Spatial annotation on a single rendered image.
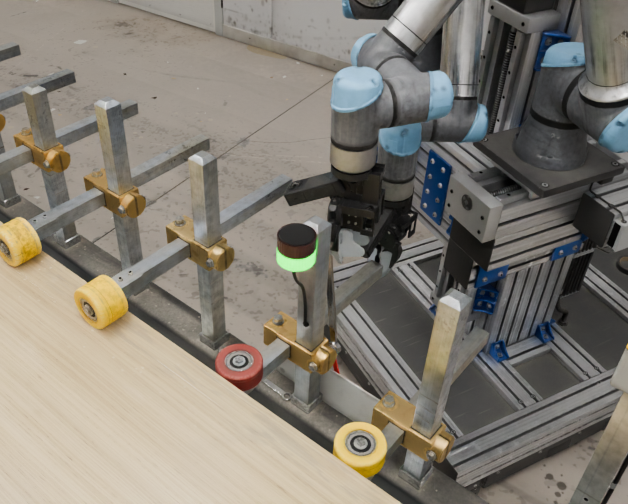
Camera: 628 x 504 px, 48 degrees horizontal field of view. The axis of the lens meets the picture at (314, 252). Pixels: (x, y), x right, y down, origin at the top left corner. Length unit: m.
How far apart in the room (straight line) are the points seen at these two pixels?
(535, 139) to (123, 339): 0.88
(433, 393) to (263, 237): 1.87
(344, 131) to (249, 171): 2.24
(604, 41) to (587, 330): 1.33
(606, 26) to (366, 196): 0.46
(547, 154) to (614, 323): 1.09
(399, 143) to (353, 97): 0.25
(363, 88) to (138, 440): 0.62
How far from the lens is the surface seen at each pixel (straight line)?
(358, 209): 1.16
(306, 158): 3.41
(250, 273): 2.73
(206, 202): 1.26
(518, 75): 1.70
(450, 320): 1.01
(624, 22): 1.26
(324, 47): 4.26
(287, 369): 1.42
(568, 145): 1.51
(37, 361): 1.26
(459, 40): 1.40
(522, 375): 2.22
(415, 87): 1.11
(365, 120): 1.08
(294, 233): 1.07
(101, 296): 1.24
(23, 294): 1.39
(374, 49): 1.22
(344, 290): 1.39
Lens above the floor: 1.79
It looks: 39 degrees down
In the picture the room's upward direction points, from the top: 3 degrees clockwise
